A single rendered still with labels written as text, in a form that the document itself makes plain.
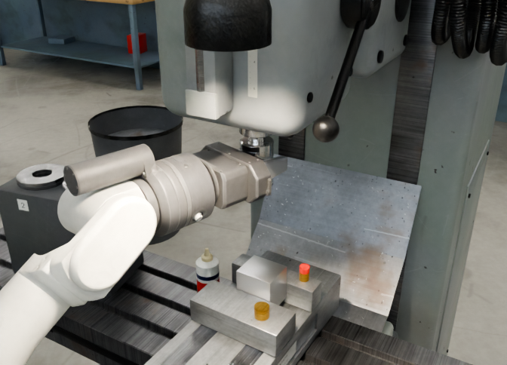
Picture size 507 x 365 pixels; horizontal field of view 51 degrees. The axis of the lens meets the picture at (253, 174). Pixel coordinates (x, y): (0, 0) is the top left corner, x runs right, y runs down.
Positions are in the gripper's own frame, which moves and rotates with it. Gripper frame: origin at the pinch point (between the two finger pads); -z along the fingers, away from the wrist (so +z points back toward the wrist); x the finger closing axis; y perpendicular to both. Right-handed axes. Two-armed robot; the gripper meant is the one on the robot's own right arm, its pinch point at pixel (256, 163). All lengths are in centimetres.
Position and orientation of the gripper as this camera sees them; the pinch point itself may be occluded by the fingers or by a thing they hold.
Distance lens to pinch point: 74.7
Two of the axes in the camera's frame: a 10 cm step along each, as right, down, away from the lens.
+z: -7.3, 2.8, -6.2
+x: -6.8, -3.1, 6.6
